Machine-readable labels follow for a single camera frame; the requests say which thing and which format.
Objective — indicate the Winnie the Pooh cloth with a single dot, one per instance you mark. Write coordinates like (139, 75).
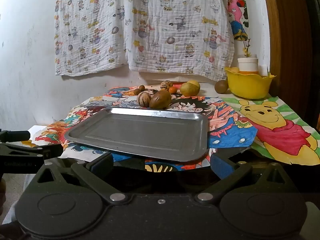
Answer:
(280, 130)

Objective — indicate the colourful cartoon poster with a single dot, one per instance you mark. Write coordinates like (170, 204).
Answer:
(225, 125)

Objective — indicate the small white box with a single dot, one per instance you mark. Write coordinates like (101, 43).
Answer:
(264, 70)

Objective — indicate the striped pepino melon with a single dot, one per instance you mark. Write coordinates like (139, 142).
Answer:
(143, 99)
(166, 85)

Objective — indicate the brown kiwi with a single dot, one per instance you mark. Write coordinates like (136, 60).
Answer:
(221, 86)

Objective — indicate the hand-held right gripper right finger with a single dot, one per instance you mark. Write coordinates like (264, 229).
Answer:
(220, 166)

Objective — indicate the small yellow fruit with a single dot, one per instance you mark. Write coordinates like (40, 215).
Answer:
(234, 69)

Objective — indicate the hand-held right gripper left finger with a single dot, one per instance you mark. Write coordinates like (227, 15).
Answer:
(101, 165)

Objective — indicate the white printed muslin blanket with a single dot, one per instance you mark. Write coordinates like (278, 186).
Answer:
(150, 25)

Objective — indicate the brown oval fruit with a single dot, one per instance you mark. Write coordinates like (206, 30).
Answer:
(160, 99)

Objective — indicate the colourful wall poster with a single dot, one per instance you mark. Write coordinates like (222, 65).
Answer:
(236, 17)

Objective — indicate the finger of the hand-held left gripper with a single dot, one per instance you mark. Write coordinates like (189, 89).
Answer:
(15, 135)
(37, 151)

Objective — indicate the twig with yellow flowers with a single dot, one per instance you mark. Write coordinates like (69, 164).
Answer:
(247, 48)

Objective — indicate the white jar with orange band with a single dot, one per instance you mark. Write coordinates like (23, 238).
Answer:
(248, 66)

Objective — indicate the small orange kumquat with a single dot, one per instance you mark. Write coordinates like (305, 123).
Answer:
(172, 90)

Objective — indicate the wooden door frame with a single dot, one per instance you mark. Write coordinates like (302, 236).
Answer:
(290, 42)

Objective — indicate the yellow plastic basket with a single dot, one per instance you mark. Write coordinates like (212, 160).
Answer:
(250, 85)

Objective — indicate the metal tray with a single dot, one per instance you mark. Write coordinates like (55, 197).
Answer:
(140, 132)

